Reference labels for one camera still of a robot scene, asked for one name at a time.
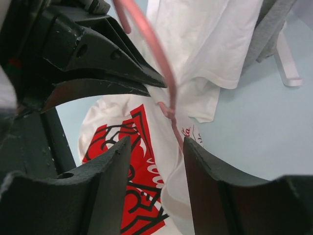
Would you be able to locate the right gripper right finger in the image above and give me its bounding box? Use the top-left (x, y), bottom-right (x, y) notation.
top-left (183, 138), bottom-right (313, 235)

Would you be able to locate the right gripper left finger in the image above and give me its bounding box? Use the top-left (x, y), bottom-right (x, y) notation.
top-left (0, 137), bottom-right (131, 235)

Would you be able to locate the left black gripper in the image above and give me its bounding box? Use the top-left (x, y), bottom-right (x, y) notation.
top-left (0, 0), bottom-right (165, 115)

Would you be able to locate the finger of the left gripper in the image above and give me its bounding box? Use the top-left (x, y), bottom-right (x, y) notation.
top-left (40, 78), bottom-right (149, 113)

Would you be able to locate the pink wire hanger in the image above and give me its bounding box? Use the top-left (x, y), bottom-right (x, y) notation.
top-left (113, 0), bottom-right (183, 150)

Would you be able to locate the white red coca-cola t shirt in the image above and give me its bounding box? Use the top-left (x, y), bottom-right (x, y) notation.
top-left (77, 85), bottom-right (221, 235)

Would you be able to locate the white daisy t shirt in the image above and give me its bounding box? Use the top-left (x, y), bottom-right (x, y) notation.
top-left (127, 0), bottom-right (265, 90)

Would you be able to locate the grey hanging t shirt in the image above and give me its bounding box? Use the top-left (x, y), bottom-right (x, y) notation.
top-left (245, 0), bottom-right (296, 66)

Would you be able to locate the white rack foot rear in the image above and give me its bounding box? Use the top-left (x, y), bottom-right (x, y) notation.
top-left (274, 22), bottom-right (302, 87)

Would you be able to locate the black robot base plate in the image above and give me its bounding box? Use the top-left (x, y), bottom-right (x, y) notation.
top-left (0, 108), bottom-right (76, 179)

